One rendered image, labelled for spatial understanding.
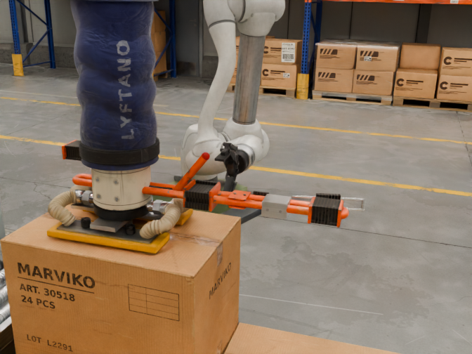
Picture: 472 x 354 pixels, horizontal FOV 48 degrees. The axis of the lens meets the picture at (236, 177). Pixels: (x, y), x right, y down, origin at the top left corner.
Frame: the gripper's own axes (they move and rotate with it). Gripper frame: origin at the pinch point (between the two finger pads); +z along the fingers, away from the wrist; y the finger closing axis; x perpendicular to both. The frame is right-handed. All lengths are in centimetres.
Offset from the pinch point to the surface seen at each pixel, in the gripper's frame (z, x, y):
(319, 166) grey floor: -357, 10, 110
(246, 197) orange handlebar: 15.5, -12.7, -1.8
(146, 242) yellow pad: 27.2, 12.2, 10.2
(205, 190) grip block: 15.0, -0.5, -2.1
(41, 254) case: 33, 42, 16
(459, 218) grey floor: -265, -111, 109
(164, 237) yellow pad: 22.3, 9.2, 10.6
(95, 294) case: 34.1, 24.8, 25.0
